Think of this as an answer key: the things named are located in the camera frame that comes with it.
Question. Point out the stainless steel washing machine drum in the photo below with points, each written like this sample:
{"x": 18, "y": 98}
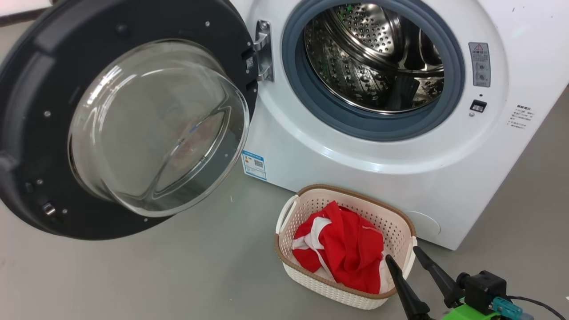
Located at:
{"x": 355, "y": 58}

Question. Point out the white front-load washing machine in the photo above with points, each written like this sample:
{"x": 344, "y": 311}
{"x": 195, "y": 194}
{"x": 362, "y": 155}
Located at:
{"x": 355, "y": 155}

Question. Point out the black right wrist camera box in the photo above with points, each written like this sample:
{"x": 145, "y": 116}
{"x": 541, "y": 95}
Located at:
{"x": 484, "y": 289}

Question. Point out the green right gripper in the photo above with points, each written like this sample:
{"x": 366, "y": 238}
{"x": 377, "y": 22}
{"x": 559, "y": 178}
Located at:
{"x": 466, "y": 314}

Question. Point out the grey warning label sticker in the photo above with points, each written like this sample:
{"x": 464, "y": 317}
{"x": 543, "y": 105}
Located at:
{"x": 479, "y": 64}

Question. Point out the cream perforated basket brown rim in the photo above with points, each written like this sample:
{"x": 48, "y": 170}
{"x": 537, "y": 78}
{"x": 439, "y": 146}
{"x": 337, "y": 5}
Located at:
{"x": 338, "y": 293}

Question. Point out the red and white garment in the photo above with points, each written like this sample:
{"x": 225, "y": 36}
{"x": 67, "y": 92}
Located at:
{"x": 351, "y": 249}

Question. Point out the metal door hinge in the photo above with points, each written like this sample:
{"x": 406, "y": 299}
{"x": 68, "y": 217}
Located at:
{"x": 264, "y": 49}

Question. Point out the black door latch socket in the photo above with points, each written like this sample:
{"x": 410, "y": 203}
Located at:
{"x": 478, "y": 106}

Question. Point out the blue energy label sticker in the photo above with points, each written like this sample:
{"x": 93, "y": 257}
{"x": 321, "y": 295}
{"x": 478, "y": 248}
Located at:
{"x": 254, "y": 165}

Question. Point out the black round glass washer door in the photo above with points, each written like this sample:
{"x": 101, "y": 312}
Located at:
{"x": 35, "y": 89}

